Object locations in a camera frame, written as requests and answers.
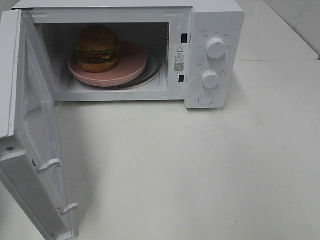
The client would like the round microwave door button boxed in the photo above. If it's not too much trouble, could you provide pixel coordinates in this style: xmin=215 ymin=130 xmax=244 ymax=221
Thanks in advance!
xmin=198 ymin=93 xmax=214 ymax=106

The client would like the pink round plate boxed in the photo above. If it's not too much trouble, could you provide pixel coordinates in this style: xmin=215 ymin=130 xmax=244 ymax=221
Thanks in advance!
xmin=67 ymin=42 xmax=148 ymax=87

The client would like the toy burger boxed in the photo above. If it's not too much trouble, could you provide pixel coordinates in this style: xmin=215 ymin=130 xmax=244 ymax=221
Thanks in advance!
xmin=75 ymin=25 xmax=121 ymax=73

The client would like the white microwave door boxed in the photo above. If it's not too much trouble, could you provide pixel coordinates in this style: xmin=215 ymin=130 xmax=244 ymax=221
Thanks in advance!
xmin=0 ymin=9 xmax=78 ymax=240

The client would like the glass microwave turntable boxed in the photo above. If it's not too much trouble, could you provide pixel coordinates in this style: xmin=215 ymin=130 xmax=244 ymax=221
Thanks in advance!
xmin=101 ymin=55 xmax=162 ymax=89

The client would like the lower white microwave knob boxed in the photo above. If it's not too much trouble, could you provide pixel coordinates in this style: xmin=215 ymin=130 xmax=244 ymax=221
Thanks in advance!
xmin=201 ymin=70 xmax=220 ymax=89

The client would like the white microwave knob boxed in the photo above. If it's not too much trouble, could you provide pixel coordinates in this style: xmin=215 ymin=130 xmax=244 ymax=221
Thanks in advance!
xmin=201 ymin=70 xmax=220 ymax=89
xmin=205 ymin=36 xmax=227 ymax=60

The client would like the white warning label sticker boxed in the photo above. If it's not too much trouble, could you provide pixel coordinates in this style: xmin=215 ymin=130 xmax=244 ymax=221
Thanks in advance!
xmin=173 ymin=44 xmax=188 ymax=74

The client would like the white microwave oven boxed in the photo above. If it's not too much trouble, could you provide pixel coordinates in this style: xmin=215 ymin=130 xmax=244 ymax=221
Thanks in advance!
xmin=13 ymin=0 xmax=245 ymax=109

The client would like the upper white microwave knob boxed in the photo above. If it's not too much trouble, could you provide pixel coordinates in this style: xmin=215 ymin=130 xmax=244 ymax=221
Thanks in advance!
xmin=205 ymin=36 xmax=227 ymax=60

